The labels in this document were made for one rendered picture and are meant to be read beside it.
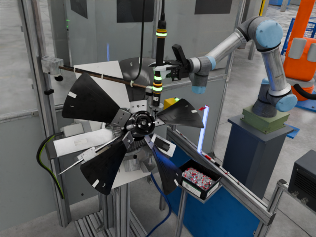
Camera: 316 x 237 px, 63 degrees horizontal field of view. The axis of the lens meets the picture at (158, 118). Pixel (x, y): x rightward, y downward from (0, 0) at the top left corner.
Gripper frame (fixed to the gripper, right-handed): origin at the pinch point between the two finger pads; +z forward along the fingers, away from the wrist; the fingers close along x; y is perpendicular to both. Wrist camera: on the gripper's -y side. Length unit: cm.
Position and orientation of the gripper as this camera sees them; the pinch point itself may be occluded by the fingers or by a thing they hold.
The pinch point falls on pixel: (153, 66)
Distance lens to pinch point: 117.7
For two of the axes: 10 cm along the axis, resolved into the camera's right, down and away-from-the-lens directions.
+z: -8.5, 2.1, -4.9
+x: -5.3, -4.6, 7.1
